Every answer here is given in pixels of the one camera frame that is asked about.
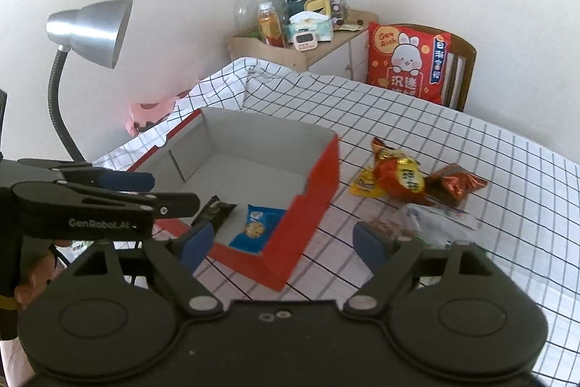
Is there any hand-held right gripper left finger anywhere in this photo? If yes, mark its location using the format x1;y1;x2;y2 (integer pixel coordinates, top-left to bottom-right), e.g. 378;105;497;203
68;223;225;318

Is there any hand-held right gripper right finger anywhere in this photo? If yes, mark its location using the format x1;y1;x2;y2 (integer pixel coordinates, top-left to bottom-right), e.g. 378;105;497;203
344;221;499;318

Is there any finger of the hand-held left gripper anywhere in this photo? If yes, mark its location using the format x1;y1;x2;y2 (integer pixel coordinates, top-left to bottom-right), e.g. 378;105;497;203
11;181;201;219
17;158;156;194

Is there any clear plastic snack packet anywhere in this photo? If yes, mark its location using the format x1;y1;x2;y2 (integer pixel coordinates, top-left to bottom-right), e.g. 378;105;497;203
370;203;481;251

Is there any red orange snack packet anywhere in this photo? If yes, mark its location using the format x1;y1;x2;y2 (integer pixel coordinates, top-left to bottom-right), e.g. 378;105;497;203
373;156;429;206

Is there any red cardboard box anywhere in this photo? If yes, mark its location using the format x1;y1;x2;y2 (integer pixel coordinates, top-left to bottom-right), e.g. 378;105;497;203
127;106;341;292

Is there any person's left hand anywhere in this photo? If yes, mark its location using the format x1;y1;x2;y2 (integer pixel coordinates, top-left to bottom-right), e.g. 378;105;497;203
13;239;73;312

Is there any dark snack packet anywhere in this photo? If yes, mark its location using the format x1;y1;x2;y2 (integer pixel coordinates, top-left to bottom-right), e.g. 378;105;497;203
190;195;237;243

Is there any blue cookie packet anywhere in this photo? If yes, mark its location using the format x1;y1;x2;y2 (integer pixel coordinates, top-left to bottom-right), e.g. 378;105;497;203
228;204;287;256

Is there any yellow snack packet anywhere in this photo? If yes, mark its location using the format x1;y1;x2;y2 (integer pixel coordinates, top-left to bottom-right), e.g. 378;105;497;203
349;167;382;198

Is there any pink plastic bag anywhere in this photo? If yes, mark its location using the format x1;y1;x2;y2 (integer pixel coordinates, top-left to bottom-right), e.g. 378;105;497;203
124;94;192;138

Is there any red gold candy wrapper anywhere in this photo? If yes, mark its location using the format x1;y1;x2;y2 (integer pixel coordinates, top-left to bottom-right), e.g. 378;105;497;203
371;137;402;164

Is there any brown foil snack packet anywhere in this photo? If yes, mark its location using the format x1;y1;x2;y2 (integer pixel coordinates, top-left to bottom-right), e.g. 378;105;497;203
426;162;491;206

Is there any white checkered tablecloth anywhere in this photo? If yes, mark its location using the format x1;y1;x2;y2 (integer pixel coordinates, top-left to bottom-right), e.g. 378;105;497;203
93;57;580;387

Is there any silver gooseneck desk lamp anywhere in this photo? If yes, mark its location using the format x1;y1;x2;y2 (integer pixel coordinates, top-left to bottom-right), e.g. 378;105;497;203
46;0;134;164

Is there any red rabbit print pillow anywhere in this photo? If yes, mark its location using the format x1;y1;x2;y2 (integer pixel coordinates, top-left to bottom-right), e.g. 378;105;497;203
366;21;453;105

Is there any light wooden side cabinet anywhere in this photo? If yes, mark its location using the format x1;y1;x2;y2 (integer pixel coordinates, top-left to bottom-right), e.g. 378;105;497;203
227;8;380;85

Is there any wooden chair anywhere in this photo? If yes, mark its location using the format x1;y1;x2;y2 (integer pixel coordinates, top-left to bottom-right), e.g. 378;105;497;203
391;23;478;112

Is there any orange drink bottle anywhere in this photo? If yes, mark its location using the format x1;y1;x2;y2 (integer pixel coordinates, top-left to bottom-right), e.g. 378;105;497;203
257;3;286;48

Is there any clear glass jar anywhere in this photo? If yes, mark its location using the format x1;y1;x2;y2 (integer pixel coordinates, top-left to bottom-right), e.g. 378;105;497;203
233;0;273;40

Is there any white pink kitchen timer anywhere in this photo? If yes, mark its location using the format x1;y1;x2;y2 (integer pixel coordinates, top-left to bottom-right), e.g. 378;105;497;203
292;31;318;52

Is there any tissue pack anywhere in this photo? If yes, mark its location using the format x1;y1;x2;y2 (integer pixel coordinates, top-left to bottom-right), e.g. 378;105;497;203
287;12;335;44

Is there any dark small container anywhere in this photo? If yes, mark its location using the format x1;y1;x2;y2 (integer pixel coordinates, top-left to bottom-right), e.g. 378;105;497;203
331;0;350;25

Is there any yellow box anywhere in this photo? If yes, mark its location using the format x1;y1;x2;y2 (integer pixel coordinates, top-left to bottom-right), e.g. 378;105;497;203
303;0;334;18

